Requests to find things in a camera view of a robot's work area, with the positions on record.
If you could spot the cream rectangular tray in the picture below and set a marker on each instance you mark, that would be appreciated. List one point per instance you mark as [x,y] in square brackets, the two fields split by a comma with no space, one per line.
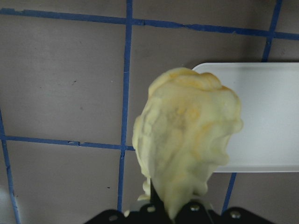
[269,93]

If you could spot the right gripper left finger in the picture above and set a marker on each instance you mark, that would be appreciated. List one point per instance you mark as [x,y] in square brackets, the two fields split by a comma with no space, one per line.
[141,213]

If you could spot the yellow bread loaf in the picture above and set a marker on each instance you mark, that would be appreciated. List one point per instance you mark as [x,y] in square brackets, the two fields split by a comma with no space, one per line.
[181,136]

